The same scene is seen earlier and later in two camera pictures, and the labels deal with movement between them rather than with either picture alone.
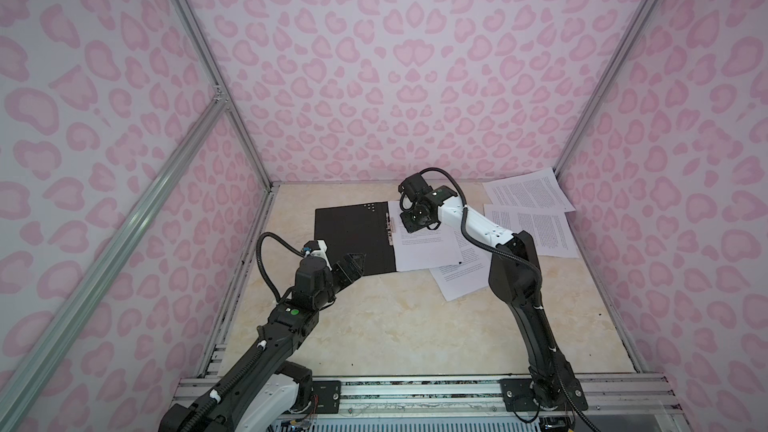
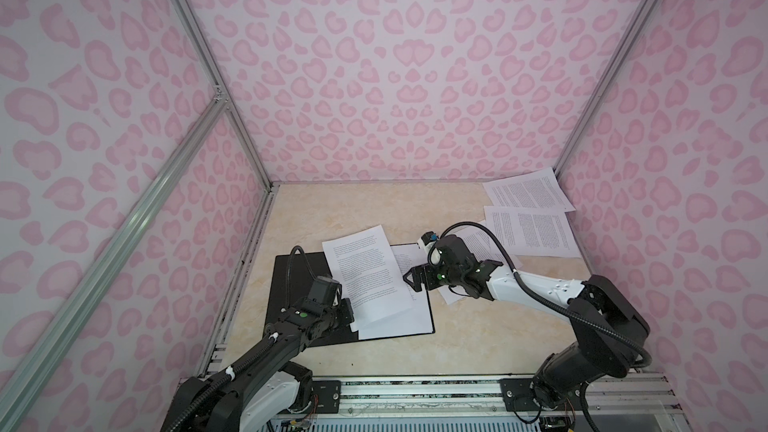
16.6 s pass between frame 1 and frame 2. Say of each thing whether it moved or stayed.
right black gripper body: moved
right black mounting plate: stayed
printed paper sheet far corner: stayed
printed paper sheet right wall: stayed
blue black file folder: moved
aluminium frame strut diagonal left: stayed
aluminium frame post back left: stayed
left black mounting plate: stayed
